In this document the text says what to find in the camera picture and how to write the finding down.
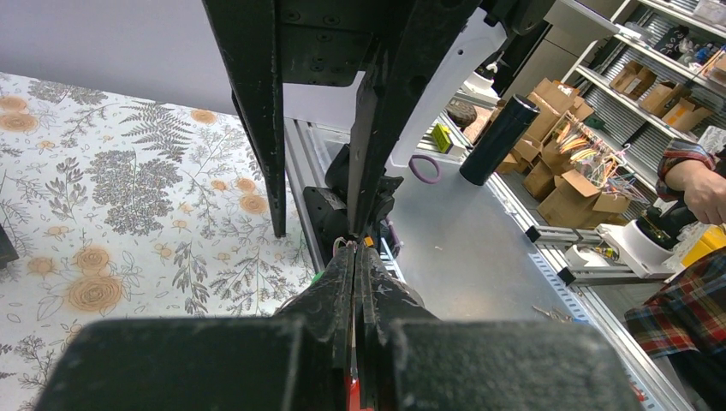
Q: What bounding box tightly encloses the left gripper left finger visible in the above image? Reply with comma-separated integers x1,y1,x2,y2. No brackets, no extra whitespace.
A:
36,246,354,410

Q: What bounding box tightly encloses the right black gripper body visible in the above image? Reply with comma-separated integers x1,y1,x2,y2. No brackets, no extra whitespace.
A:
275,1,408,87

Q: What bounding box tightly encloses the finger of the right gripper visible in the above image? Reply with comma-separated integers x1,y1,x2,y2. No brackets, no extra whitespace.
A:
347,1,479,235
203,1,286,237

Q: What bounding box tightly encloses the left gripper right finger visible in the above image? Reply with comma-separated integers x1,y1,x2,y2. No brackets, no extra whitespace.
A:
354,247,641,410

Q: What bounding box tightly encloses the red tag key bunch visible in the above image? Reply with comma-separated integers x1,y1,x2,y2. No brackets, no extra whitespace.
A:
328,236,375,410

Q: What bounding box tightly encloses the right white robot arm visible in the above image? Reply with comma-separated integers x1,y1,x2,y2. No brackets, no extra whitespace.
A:
204,1,552,236

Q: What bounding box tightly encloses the person's hand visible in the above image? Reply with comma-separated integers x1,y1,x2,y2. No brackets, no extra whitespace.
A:
664,159,725,225

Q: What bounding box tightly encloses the black cylinder bottle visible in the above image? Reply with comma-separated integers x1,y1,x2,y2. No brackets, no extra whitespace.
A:
459,94,540,186

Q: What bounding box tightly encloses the floral table mat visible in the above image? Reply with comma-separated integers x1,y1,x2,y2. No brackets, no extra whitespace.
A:
1,74,315,410

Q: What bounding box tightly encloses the cardboard boxes pile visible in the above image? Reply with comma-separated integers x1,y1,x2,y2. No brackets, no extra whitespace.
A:
497,78,643,229

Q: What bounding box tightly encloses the metal storage shelf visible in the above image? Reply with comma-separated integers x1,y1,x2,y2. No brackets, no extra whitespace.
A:
563,1,725,188

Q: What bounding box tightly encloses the plaid shirt person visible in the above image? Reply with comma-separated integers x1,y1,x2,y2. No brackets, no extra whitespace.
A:
625,140,725,410

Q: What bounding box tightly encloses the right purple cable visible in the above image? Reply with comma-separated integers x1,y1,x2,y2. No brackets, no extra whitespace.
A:
408,154,443,186

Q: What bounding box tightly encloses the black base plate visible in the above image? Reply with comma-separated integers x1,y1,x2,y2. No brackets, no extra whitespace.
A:
303,187,348,267

